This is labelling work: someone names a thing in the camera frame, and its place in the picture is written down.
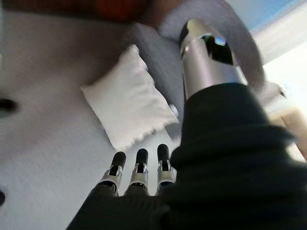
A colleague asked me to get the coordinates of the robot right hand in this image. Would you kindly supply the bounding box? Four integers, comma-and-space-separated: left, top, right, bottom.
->
67, 18, 307, 230

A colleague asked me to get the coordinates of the white fringed cushion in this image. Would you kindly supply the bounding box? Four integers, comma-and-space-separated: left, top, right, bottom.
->
80, 44, 180, 152

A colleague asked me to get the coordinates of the bed with white bedding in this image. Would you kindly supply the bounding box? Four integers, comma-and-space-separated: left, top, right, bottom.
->
249, 14, 307, 161

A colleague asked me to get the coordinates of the grey fabric armchair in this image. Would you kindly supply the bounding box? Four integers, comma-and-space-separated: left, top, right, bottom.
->
129, 0, 267, 140

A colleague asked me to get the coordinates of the reddish brown wooden cabinet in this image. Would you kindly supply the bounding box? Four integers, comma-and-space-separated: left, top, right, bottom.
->
0, 0, 173, 23

